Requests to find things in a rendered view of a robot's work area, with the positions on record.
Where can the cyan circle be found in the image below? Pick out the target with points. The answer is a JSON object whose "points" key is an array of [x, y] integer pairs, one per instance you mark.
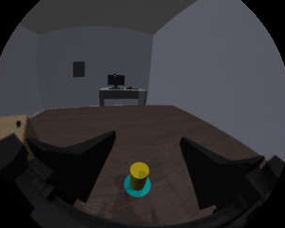
{"points": [[136, 193]]}

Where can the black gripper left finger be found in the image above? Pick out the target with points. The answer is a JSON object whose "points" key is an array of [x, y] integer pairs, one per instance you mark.
{"points": [[77, 166]]}

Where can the yellow cylinder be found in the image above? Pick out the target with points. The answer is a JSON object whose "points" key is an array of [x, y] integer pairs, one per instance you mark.
{"points": [[138, 175]]}

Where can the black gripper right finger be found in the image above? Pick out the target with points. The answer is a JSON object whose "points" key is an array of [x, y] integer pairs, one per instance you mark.
{"points": [[212, 175]]}

